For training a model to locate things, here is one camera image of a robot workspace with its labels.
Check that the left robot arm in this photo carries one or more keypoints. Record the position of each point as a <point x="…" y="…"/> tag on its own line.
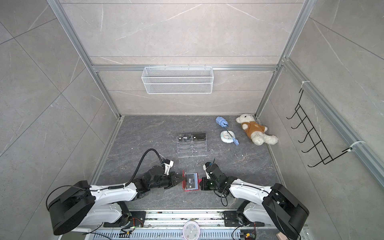
<point x="85" y="205"/>

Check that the clear acrylic organizer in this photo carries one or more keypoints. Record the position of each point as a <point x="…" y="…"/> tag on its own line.
<point x="191" y="148"/>

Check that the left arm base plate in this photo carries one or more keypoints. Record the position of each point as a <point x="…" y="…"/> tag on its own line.
<point x="133" y="219"/>

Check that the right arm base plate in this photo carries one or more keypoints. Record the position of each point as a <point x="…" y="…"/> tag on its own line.
<point x="231" y="219"/>

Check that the black VIP logo card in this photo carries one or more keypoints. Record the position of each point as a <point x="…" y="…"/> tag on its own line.
<point x="183" y="138"/>

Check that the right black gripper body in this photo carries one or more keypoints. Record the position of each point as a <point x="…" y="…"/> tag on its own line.
<point x="214" y="185"/>

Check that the blue plastic bottle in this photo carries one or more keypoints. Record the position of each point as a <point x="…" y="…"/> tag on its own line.
<point x="221" y="122"/>

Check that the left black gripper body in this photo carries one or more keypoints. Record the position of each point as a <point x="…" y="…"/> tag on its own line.
<point x="164" y="183"/>

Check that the black wall hook rack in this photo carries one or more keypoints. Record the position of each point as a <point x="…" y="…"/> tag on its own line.
<point x="313" y="136"/>

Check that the white round clock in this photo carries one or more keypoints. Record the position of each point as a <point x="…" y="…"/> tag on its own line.
<point x="191" y="231"/>

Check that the white wire mesh basket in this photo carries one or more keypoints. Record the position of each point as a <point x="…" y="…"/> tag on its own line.
<point x="178" y="80"/>

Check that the red card holder wallet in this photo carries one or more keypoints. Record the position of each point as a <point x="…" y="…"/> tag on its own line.
<point x="183" y="183"/>

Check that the blue credit card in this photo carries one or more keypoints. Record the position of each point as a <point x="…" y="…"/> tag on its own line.
<point x="198" y="181"/>

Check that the white teddy bear brown shirt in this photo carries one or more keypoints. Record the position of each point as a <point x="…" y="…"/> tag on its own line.
<point x="255" y="131"/>

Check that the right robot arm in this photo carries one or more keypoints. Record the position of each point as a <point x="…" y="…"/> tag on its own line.
<point x="274" y="205"/>

